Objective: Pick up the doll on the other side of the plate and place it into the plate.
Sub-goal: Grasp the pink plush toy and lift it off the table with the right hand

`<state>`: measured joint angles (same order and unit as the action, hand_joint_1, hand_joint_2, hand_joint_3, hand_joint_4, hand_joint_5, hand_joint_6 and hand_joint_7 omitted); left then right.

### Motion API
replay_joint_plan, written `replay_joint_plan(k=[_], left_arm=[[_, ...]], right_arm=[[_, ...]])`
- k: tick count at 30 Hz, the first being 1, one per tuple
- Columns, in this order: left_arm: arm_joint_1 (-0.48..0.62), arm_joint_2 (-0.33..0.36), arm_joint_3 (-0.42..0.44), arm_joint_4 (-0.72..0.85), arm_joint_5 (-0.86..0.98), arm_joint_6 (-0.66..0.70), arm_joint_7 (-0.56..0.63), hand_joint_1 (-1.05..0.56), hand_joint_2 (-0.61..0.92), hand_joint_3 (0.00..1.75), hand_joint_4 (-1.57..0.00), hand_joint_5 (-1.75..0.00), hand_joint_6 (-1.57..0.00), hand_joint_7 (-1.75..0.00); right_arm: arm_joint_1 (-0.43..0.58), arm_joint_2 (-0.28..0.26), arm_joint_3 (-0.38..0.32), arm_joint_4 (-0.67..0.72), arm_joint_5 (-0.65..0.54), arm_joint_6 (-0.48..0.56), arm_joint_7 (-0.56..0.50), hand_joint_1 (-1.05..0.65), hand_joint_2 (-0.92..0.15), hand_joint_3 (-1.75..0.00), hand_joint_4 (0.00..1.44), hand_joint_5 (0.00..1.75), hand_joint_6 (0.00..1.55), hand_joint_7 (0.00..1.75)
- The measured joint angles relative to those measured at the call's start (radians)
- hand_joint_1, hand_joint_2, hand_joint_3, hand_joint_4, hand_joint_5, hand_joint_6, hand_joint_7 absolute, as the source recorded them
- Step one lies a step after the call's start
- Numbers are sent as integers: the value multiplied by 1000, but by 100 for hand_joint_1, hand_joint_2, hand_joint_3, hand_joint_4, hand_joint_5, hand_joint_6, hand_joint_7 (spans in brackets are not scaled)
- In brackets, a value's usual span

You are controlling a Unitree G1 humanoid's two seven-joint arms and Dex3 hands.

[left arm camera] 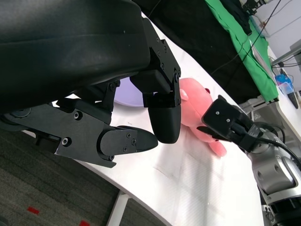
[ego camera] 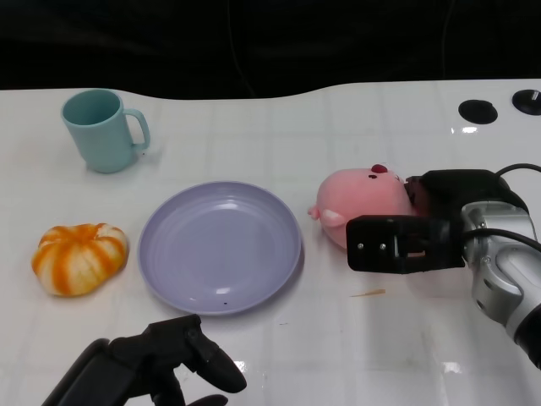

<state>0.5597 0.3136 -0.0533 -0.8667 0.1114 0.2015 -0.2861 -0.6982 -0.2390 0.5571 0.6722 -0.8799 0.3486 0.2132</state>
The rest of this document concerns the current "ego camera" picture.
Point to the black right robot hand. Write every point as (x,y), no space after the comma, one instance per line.
(414,241)

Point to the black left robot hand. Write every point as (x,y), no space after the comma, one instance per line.
(127,363)

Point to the pink plush beaver doll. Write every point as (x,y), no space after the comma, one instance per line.
(359,199)

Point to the lavender plastic plate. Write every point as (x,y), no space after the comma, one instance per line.
(220,249)

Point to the small wooden stick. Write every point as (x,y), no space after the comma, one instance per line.
(369,293)

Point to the orange white pumpkin toy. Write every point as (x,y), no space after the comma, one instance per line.
(78,258)

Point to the black round table grommet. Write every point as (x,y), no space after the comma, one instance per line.
(477,111)
(528,101)

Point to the teal plastic mug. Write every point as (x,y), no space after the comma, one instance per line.
(101,131)

